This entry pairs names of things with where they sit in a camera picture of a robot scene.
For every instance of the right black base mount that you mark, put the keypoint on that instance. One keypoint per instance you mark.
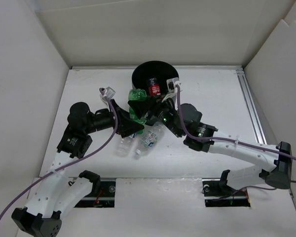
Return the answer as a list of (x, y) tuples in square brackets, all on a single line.
[(218, 194)]

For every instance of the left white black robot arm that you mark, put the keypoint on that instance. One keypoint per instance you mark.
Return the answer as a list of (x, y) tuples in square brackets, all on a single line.
[(43, 214)]

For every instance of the aluminium rail right side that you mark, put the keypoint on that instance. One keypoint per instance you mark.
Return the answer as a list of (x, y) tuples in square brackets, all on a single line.
[(255, 121)]

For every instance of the dark blue cylindrical bin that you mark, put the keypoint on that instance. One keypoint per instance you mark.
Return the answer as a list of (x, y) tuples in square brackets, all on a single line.
[(159, 70)]

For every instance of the clear bottle green blue label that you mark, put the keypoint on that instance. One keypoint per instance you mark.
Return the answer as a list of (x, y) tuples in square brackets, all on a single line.
[(149, 140)]

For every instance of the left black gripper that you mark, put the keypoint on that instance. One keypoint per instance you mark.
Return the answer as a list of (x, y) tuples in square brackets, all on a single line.
[(126, 125)]

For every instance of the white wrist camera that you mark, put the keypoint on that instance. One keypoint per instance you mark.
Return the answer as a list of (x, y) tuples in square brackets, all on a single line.
[(172, 88), (106, 94)]

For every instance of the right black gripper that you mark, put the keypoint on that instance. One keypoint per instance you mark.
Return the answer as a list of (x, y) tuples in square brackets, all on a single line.
[(141, 106)]

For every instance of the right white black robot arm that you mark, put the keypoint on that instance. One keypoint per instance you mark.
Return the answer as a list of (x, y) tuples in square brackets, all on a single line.
[(270, 164)]

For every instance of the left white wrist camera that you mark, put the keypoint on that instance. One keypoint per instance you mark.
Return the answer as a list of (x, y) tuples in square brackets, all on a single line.
[(106, 94)]

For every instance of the clear bottle orange blue label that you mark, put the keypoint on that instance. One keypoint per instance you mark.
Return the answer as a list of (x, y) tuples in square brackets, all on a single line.
[(125, 144)]

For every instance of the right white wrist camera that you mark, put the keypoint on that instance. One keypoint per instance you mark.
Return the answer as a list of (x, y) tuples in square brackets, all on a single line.
[(172, 88)]

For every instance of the green plastic bottle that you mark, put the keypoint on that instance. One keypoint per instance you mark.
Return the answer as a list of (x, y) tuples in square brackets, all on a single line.
[(136, 96)]

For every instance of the clear bottle red label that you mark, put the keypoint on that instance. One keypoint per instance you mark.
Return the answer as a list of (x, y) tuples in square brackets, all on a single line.
[(153, 86)]

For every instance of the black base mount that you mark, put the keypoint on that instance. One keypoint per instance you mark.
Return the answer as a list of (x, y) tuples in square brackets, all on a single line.
[(102, 197), (218, 194)]

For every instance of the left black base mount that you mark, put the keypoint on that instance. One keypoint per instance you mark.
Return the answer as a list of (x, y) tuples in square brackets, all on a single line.
[(102, 197)]

